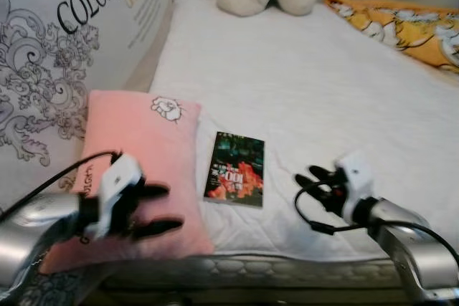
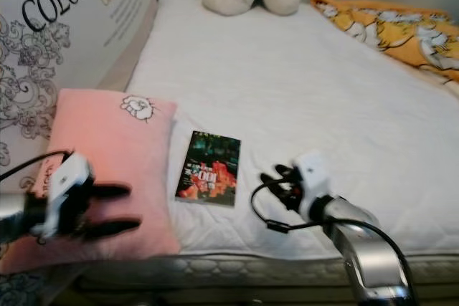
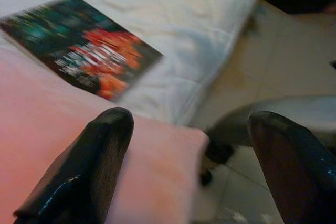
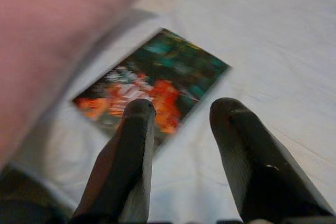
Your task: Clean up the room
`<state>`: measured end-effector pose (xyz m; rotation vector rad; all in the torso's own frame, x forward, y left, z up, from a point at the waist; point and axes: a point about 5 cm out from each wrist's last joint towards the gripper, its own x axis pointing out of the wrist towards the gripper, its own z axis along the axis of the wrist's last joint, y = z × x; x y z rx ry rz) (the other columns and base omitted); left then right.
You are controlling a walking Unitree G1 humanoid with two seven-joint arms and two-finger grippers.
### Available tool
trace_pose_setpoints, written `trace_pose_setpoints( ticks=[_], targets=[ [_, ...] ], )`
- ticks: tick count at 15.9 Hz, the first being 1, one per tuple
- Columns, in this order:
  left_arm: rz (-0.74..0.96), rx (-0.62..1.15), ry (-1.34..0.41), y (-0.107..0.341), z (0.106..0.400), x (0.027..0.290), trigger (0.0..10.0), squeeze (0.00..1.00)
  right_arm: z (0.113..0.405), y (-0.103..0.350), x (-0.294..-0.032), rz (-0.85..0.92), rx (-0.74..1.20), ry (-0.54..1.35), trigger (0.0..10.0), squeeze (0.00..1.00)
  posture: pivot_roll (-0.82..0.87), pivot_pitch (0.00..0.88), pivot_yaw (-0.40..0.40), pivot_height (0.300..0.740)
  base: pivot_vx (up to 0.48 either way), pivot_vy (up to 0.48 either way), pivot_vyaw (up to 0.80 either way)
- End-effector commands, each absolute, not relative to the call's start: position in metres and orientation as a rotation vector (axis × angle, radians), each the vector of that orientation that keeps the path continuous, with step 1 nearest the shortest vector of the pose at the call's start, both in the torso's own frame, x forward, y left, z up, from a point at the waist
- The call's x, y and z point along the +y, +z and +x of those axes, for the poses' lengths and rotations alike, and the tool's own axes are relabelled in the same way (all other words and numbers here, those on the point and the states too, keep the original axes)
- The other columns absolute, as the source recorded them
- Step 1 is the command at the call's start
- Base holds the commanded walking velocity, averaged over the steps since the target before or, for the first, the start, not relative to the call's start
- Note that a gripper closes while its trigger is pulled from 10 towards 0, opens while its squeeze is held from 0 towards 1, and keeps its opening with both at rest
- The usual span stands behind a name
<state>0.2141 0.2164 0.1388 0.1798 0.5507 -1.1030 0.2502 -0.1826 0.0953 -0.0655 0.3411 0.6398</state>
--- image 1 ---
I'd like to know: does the yellow cartoon print blanket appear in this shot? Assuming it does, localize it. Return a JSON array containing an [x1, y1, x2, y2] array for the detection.
[[324, 0, 459, 74]]

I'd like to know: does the pink pillow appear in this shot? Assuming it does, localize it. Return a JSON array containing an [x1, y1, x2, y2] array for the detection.
[[39, 90, 216, 276]]

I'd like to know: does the dark book with red flowers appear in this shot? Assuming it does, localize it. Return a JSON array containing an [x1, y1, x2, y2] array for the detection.
[[203, 131, 265, 209]]

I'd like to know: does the white quilted mattress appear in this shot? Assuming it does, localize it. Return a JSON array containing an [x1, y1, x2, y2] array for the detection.
[[100, 0, 459, 292]]

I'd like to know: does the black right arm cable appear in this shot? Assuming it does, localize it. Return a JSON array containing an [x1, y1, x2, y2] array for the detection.
[[294, 181, 459, 264]]

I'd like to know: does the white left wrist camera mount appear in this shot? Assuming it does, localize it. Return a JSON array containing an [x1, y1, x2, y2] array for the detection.
[[97, 154, 144, 239]]

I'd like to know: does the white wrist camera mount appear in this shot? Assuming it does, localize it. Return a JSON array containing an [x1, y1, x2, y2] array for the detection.
[[337, 150, 377, 224], [97, 154, 144, 239]]

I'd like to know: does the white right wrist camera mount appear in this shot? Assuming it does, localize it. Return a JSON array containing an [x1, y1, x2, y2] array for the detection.
[[337, 150, 377, 224]]

